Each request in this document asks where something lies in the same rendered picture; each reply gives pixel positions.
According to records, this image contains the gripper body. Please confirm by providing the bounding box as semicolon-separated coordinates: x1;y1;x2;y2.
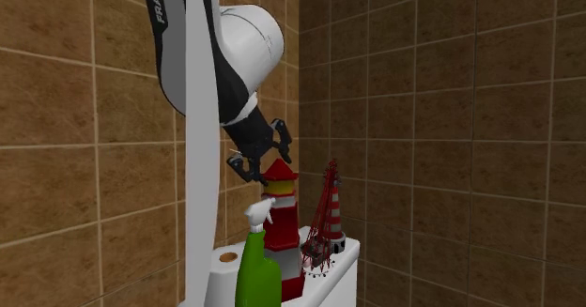
221;107;279;172

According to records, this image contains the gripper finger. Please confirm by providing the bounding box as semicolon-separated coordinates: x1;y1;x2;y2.
226;154;268;186
270;118;294;165

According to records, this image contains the red yellow lighthouse figure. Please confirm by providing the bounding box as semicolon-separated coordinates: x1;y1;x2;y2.
260;158;307;303

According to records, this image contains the red lattice tower model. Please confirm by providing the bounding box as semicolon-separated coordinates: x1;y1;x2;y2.
300;159;340;278

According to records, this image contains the red white striped lighthouse figure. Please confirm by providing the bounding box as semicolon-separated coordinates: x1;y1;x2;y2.
325;179;347;255

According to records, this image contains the green spray bottle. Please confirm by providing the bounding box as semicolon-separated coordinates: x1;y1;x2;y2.
234;197;283;307

